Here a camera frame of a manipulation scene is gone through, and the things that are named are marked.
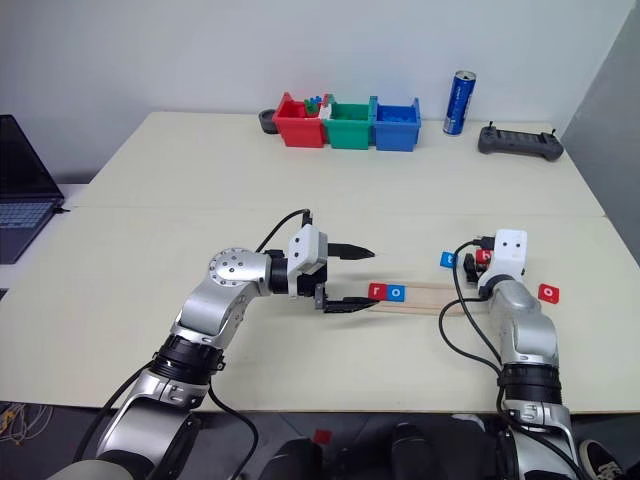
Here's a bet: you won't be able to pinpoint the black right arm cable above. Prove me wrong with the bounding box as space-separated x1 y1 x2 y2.
438 234 507 416

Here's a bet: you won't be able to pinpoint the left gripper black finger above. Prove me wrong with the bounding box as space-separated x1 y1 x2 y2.
327 242 376 261
323 295 382 316

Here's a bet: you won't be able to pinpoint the wooden letter tray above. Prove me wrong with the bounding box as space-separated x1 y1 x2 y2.
366 282 487 317

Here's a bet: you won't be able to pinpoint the green plastic bin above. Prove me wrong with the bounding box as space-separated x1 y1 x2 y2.
322 94 377 151

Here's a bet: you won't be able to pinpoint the grey handheld controller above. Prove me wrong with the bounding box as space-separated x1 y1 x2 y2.
477 121 566 163

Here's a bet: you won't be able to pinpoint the black round holder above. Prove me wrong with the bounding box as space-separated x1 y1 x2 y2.
258 108 282 136

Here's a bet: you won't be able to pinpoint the dark laptop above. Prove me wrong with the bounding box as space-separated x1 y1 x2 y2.
0 114 67 265

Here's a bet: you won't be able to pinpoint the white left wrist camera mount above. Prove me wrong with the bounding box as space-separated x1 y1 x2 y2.
286 224 330 299

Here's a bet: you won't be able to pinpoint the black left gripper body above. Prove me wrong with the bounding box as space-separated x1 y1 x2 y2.
297 233 331 314

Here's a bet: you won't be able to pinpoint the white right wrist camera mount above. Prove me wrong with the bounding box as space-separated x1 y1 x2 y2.
476 228 530 301

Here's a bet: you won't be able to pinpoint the blue drink can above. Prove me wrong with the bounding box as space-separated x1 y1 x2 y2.
442 70 478 137

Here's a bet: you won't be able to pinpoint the black and white shoe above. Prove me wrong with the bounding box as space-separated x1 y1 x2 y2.
579 439 627 480

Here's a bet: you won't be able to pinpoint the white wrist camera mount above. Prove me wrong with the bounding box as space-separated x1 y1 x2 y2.
286 224 330 299
476 228 530 301

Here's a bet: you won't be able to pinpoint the red plastic bin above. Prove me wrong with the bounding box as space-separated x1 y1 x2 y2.
273 91 330 149

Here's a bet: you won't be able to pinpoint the white floor cables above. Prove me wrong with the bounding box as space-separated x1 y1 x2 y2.
0 401 55 447

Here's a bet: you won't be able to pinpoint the dark rounded shape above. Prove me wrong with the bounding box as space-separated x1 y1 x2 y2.
391 422 435 480
262 436 324 480

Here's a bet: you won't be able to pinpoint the blue plastic bin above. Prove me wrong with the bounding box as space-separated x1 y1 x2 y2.
369 95 423 153

